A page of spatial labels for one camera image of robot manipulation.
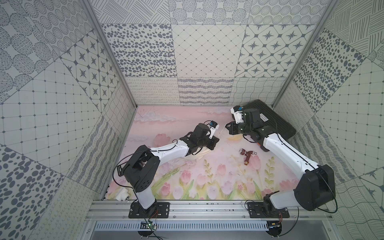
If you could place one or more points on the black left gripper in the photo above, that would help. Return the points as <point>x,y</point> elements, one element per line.
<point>210,142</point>

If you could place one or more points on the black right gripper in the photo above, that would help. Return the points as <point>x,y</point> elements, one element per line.
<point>233,129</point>

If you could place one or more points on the dark red garden hose nozzle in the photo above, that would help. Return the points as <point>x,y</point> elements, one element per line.
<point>247,155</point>

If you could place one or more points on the white cloth drawstring bag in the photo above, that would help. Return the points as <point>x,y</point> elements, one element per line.
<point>202,135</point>

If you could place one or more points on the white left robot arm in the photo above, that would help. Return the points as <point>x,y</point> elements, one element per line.
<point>142,165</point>

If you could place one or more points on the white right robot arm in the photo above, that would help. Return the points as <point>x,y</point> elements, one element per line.
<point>316,185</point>

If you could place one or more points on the black plastic tool case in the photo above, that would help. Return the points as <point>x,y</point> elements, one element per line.
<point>271,118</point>

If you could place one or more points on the white pipe fitting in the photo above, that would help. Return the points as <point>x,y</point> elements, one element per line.
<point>123,195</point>

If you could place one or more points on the green circuit board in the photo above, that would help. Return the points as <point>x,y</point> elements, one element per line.
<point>151,226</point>

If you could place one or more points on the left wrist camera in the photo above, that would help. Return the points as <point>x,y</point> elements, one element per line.
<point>213,126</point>

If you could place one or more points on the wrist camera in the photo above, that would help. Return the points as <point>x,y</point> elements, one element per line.
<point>237,113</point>
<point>213,126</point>

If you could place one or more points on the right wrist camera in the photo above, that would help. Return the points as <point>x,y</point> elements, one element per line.
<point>237,113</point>

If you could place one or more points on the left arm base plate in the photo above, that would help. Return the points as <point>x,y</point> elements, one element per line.
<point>158,210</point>

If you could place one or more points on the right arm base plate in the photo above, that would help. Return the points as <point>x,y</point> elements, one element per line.
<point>259,210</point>

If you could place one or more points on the aluminium front rail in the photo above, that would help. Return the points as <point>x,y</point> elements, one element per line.
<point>179,210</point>

